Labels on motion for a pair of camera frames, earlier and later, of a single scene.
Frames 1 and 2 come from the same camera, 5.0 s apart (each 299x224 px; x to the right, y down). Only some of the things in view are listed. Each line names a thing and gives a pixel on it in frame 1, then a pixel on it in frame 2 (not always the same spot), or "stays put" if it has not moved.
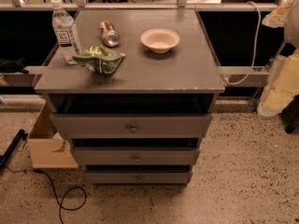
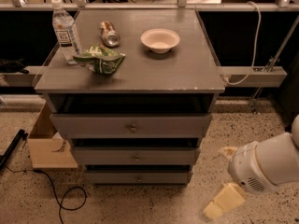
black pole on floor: (15, 141) stays put
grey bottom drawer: (140, 176) stays put
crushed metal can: (109, 35) stays put
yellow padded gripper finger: (276, 18) → (229, 150)
